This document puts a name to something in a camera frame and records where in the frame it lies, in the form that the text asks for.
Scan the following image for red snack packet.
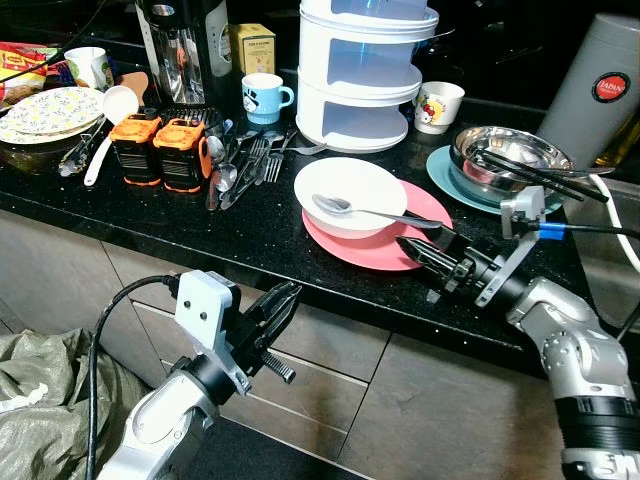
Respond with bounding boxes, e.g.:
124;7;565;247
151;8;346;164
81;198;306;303
0;42;63;109

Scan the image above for white mug with green print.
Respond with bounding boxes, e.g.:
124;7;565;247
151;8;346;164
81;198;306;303
63;47;114;94

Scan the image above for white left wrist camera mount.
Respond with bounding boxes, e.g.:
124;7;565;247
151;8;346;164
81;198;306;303
175;270;251;396

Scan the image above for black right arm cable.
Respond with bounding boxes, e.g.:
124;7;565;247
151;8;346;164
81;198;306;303
535;222;640;346

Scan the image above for yellow oil bottle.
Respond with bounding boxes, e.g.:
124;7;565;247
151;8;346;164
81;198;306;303
595;120;640;169

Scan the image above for white hose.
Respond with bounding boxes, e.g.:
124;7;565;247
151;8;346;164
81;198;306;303
588;173;640;273

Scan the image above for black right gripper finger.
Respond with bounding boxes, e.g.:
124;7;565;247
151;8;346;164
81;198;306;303
405;250;463;301
397;236;459;271

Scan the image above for grey green woven sack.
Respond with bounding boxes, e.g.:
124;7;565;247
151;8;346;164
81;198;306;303
0;328;151;480

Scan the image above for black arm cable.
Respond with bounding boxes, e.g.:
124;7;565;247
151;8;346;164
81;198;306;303
535;222;640;346
85;275;181;480

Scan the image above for metal tongs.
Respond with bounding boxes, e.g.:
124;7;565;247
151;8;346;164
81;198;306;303
58;118;106;179

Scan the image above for long metal spoon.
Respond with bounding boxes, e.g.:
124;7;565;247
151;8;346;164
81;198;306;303
312;193;446;231

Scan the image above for brown wooden board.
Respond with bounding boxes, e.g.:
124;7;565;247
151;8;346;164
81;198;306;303
113;68;153;109

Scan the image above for patterned white plate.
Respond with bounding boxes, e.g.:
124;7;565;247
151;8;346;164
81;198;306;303
0;87;106;147

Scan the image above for metal fork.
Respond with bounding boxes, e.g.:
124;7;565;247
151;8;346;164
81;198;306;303
262;135;291;186
243;135;271;191

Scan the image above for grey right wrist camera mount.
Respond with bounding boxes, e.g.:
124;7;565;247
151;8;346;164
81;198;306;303
475;185;549;308

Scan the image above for black chopstick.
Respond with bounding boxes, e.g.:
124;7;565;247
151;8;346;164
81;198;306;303
476;148;611;204
484;160;591;201

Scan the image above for white cartoon print cup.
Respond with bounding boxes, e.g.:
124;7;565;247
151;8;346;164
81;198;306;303
413;81;467;136

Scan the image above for grey canister with red label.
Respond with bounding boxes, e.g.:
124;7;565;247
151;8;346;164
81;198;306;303
538;12;640;171

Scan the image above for white tiered food container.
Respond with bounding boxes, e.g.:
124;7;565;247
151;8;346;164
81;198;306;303
297;0;440;154

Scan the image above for blue mug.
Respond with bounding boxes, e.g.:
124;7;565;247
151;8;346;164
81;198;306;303
241;73;296;127

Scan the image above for teal plate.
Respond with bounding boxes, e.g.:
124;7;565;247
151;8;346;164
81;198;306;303
427;145;563;214

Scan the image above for grey kitchen base cabinet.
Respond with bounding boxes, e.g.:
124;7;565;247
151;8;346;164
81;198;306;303
0;205;601;480

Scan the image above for pink plate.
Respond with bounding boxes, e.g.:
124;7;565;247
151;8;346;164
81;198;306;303
302;180;454;272

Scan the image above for clear glass bowl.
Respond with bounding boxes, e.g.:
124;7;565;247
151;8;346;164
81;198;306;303
0;130;101;179

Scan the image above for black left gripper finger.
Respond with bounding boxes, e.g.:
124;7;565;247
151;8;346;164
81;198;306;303
266;286;303;351
252;281;299;317

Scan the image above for orange black battery pack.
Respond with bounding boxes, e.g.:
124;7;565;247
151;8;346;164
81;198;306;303
108;112;164;187
155;117;213;194

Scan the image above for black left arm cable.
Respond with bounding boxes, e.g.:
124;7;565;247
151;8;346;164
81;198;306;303
85;275;181;480

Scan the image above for yellow box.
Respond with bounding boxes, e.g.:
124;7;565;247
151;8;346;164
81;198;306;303
232;24;278;77

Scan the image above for stainless steel bowl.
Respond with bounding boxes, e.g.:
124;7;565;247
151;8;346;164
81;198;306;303
450;125;574;197

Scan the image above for white bowl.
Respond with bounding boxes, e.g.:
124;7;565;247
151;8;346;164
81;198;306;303
294;157;409;240

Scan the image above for white ladle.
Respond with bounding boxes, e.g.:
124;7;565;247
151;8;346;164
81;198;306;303
84;86;140;188

